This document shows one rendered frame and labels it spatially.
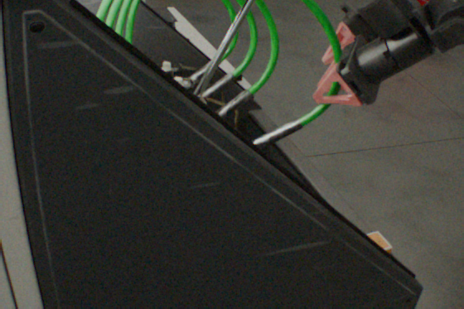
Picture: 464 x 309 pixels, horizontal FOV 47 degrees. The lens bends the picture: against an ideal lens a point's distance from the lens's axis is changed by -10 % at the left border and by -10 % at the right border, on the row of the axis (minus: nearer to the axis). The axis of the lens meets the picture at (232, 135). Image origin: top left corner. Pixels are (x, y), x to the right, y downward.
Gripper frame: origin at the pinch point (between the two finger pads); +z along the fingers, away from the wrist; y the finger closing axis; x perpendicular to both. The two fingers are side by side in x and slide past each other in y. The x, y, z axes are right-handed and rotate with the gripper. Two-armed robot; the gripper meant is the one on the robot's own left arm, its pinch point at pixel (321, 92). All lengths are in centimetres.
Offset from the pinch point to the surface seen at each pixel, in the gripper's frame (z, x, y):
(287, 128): 6.0, 0.8, 4.3
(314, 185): 20.8, 19.7, -9.0
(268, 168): -7.1, -6.5, 27.8
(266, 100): 170, 69, -206
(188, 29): 66, -11, -69
